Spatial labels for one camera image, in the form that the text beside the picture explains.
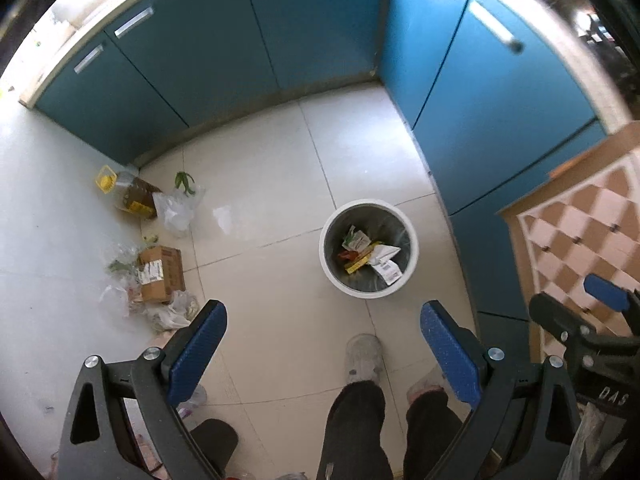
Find white round trash bin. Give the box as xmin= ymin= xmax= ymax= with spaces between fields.
xmin=319 ymin=200 xmax=420 ymax=300

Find blue kitchen cabinets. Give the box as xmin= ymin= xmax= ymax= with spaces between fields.
xmin=28 ymin=0 xmax=626 ymax=333

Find person's right shoe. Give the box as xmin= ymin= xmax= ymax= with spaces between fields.
xmin=407 ymin=366 xmax=446 ymax=404

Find person's right trouser leg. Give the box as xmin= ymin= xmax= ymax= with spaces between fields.
xmin=404 ymin=387 xmax=462 ymax=480

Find checkered brown tablecloth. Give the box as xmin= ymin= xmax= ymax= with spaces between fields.
xmin=500 ymin=122 xmax=639 ymax=336

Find crumpled plastic bags on floor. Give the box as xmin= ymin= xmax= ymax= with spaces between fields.
xmin=99 ymin=237 xmax=200 ymax=333

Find brown cardboard box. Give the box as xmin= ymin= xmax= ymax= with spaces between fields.
xmin=137 ymin=246 xmax=186 ymax=304

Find person's left grey shoe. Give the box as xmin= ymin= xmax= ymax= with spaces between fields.
xmin=345 ymin=334 xmax=384 ymax=385

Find person's black trouser leg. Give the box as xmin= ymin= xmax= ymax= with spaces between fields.
xmin=317 ymin=380 xmax=394 ymax=480

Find clear plastic bag with greens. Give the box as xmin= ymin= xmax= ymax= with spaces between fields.
xmin=152 ymin=171 xmax=206 ymax=237

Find yellow-capped oil bottle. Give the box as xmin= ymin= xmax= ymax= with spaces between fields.
xmin=94 ymin=165 xmax=160 ymax=220

